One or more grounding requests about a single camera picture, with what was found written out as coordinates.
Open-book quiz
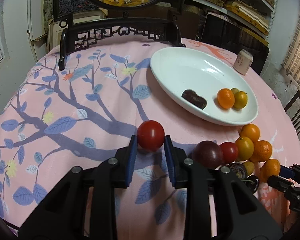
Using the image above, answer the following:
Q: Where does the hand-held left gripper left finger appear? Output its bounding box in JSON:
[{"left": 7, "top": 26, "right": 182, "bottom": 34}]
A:
[{"left": 18, "top": 134, "right": 138, "bottom": 240}]

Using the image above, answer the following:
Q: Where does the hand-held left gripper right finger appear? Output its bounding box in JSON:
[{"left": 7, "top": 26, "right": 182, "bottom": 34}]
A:
[{"left": 164, "top": 134, "right": 283, "bottom": 240}]

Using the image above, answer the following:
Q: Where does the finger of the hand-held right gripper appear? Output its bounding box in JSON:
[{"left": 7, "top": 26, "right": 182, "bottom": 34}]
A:
[
  {"left": 280, "top": 164, "right": 300, "bottom": 180},
  {"left": 267, "top": 175, "right": 300, "bottom": 212}
]

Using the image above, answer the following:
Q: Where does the orange mandarin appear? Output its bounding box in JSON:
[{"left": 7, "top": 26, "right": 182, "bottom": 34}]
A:
[
  {"left": 241, "top": 124, "right": 261, "bottom": 142},
  {"left": 217, "top": 88, "right": 235, "bottom": 109},
  {"left": 259, "top": 158, "right": 281, "bottom": 183},
  {"left": 250, "top": 140, "right": 273, "bottom": 163}
]

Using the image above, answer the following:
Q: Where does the small dark plum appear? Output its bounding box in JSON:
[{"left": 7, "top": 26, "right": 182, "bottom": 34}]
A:
[{"left": 242, "top": 175, "right": 260, "bottom": 193}]

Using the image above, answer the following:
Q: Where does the large red tomato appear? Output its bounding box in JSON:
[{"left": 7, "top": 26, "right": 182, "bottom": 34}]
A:
[{"left": 137, "top": 120, "right": 165, "bottom": 152}]

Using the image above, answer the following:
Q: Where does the dark purple ribbed tomato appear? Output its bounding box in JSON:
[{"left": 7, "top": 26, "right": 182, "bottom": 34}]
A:
[{"left": 227, "top": 163, "right": 246, "bottom": 180}]

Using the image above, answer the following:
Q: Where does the yellow-orange citrus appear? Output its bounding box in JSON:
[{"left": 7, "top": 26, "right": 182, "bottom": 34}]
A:
[{"left": 234, "top": 136, "right": 255, "bottom": 161}]

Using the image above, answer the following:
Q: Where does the small red tomato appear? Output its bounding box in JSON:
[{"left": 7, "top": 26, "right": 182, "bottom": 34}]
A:
[{"left": 219, "top": 142, "right": 239, "bottom": 164}]

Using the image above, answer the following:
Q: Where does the dark brown date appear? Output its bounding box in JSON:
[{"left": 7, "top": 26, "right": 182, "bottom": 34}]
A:
[{"left": 181, "top": 89, "right": 207, "bottom": 110}]

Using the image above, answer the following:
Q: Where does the white oval plate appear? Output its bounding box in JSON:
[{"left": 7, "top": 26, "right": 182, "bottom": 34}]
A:
[{"left": 150, "top": 46, "right": 259, "bottom": 127}]

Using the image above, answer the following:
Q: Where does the small pale yellow fruit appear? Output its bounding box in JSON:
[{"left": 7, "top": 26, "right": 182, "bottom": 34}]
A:
[{"left": 242, "top": 161, "right": 255, "bottom": 176}]

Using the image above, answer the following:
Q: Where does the dark wooden chair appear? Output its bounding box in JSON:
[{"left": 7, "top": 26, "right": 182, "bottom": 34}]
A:
[{"left": 284, "top": 90, "right": 300, "bottom": 153}]

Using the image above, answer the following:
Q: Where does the pink floral tablecloth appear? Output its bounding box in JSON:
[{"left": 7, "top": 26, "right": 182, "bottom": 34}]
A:
[{"left": 0, "top": 34, "right": 300, "bottom": 240}]

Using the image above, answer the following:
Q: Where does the small beige can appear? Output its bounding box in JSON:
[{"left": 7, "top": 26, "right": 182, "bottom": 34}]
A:
[{"left": 233, "top": 49, "right": 254, "bottom": 76}]

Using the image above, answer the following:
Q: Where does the black panel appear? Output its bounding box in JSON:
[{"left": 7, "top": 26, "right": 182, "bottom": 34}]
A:
[{"left": 201, "top": 13, "right": 270, "bottom": 75}]

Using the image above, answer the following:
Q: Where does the white door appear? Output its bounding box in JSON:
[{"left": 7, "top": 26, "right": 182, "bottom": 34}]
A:
[{"left": 0, "top": 0, "right": 52, "bottom": 63}]

